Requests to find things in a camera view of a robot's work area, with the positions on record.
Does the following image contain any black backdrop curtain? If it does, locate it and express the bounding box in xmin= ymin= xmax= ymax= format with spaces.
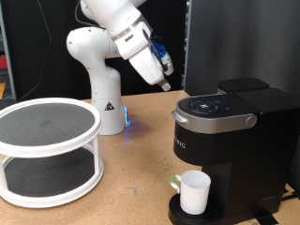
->
xmin=0 ymin=0 xmax=188 ymax=101

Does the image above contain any grey metal shelf post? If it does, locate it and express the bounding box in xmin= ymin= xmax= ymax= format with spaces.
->
xmin=0 ymin=6 xmax=17 ymax=99

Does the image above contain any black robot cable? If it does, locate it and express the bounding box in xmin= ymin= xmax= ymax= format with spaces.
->
xmin=74 ymin=0 xmax=168 ymax=73

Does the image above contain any white mug green-taped handle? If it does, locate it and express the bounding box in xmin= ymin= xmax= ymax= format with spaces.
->
xmin=170 ymin=169 xmax=212 ymax=216

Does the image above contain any black Keurig coffee machine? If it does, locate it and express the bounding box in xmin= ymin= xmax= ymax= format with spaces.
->
xmin=168 ymin=77 xmax=300 ymax=225

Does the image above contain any Keurig lid silver handle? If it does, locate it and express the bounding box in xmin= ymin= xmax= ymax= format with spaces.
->
xmin=171 ymin=93 xmax=261 ymax=135

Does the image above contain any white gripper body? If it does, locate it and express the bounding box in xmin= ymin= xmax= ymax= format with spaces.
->
xmin=115 ymin=22 xmax=166 ymax=86

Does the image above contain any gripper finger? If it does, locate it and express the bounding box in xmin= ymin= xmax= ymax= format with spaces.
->
xmin=157 ymin=78 xmax=173 ymax=92

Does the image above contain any grey metal frame strip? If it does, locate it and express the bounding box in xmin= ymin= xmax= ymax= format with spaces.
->
xmin=181 ymin=0 xmax=191 ymax=92

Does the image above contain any black power cable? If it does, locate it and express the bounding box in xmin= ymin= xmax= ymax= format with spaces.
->
xmin=280 ymin=187 xmax=300 ymax=202

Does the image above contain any white two-tier turntable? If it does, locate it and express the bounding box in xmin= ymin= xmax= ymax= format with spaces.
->
xmin=0 ymin=97 xmax=105 ymax=209

